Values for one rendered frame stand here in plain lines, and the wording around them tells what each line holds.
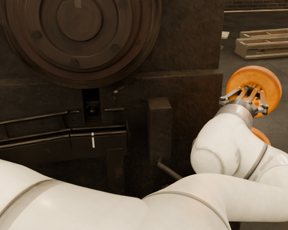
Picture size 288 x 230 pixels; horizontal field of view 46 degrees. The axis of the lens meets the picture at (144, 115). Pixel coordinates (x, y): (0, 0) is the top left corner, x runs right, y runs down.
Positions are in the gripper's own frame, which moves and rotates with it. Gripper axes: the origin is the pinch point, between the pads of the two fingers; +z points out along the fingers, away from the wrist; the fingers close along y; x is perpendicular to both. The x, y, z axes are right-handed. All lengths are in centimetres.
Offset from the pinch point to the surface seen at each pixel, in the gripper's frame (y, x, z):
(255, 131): 2.5, -13.7, -1.6
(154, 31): -30.3, 14.2, -2.8
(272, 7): -94, -118, 689
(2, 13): -66, 22, -27
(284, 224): 17, -94, 47
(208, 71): -19.6, -5.3, 18.5
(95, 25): -39.2, 19.3, -20.0
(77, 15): -43, 22, -22
